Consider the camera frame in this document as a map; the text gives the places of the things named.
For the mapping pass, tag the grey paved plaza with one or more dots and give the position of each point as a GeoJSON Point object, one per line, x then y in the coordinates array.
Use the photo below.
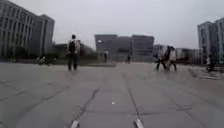
{"type": "Point", "coordinates": [110, 90]}

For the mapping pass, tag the low building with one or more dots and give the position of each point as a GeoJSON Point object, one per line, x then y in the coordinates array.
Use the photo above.
{"type": "Point", "coordinates": [188, 54]}
{"type": "Point", "coordinates": [86, 51]}

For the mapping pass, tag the wide grey building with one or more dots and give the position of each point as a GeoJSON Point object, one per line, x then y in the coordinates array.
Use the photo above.
{"type": "Point", "coordinates": [120, 45]}

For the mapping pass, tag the tall grey building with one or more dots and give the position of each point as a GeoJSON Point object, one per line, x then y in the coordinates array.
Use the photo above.
{"type": "Point", "coordinates": [23, 33]}

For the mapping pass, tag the person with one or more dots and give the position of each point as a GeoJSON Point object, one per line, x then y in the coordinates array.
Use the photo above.
{"type": "Point", "coordinates": [128, 59]}
{"type": "Point", "coordinates": [106, 55]}
{"type": "Point", "coordinates": [72, 53]}

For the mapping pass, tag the group of people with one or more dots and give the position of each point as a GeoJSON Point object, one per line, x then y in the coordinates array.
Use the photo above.
{"type": "Point", "coordinates": [166, 58]}

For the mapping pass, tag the robot's own part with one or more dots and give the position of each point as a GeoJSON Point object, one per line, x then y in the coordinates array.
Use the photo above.
{"type": "Point", "coordinates": [138, 123]}
{"type": "Point", "coordinates": [74, 124]}

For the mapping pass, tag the pale grey building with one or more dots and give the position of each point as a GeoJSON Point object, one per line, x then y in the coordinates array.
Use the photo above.
{"type": "Point", "coordinates": [211, 38]}

